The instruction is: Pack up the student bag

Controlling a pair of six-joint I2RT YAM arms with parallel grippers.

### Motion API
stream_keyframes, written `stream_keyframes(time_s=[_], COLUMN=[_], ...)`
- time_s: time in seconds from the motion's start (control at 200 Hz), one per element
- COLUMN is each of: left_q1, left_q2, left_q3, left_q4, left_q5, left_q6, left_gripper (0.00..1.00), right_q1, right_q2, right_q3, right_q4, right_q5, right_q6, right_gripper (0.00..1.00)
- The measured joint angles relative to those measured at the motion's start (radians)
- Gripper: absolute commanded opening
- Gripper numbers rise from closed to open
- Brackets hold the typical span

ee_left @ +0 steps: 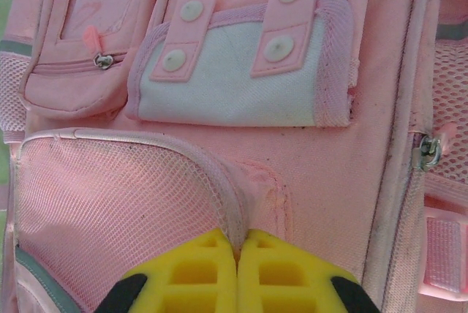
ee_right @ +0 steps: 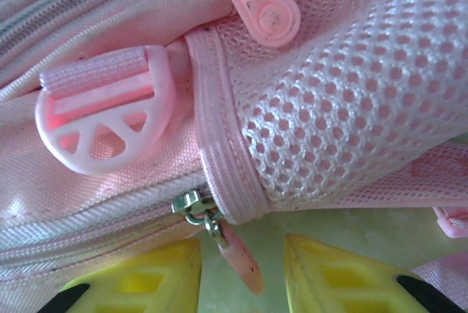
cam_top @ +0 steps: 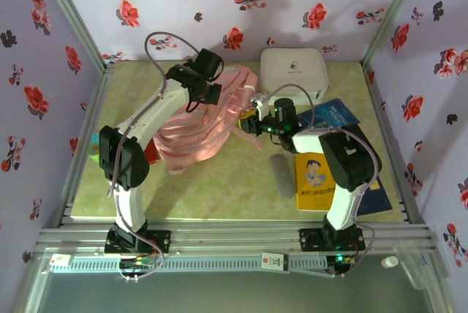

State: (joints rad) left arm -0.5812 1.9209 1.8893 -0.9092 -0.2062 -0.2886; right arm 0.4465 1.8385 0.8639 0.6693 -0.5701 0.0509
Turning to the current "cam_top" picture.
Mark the blue Little Prince book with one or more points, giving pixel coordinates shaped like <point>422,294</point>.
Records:
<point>336,113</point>

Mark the pink school backpack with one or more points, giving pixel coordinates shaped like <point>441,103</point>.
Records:
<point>190,137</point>

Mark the grey fabric pencil case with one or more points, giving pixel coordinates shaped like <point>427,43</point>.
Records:
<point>282,177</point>

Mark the yellow picture book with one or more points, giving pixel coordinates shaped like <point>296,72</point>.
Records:
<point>311,196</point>

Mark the dark navy book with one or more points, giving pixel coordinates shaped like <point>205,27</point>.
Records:
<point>378,201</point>

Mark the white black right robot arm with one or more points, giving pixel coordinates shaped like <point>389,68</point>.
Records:
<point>343,203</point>

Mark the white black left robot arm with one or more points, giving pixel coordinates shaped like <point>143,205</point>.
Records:
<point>128,203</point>

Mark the white zip storage case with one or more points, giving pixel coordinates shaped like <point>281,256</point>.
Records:
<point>292,68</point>

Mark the red wallet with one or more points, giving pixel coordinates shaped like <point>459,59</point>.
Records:
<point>153,154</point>

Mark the white printed tag card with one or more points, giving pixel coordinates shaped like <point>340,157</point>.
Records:
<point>274,262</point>

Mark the green bottle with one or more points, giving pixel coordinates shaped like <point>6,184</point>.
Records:
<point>93,152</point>

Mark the green circuit board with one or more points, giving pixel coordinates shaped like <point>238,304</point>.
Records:
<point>343,259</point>
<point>137,263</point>

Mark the small white bottle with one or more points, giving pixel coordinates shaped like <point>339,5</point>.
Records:
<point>389,262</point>

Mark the white sticker with red mark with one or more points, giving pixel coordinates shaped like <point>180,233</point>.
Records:
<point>60,261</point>

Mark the aluminium side rail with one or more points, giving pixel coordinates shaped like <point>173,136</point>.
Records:
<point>378,108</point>
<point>99,97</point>

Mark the aluminium frame rail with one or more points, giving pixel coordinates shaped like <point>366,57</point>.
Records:
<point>234,236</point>

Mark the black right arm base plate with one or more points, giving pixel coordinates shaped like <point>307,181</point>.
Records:
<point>307,240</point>

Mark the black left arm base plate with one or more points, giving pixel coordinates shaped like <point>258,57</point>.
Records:
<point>162,240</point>

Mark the aluminium frame post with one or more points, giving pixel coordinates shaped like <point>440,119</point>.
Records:
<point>75,17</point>
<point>391,17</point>

